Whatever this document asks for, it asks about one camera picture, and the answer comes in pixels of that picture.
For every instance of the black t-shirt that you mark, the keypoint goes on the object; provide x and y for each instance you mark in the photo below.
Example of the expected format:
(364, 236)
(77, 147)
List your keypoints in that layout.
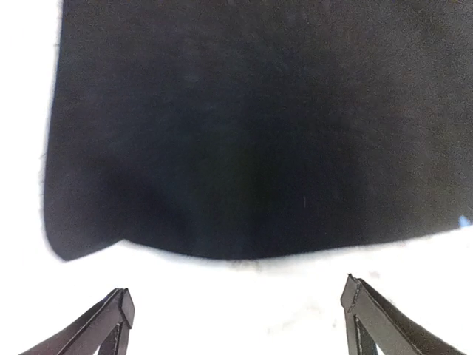
(243, 130)

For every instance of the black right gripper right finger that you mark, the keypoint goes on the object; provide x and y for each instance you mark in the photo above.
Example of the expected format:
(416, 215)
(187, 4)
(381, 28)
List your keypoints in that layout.
(374, 324)

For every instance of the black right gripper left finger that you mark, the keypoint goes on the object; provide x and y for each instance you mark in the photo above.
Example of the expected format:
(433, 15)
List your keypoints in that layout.
(103, 329)

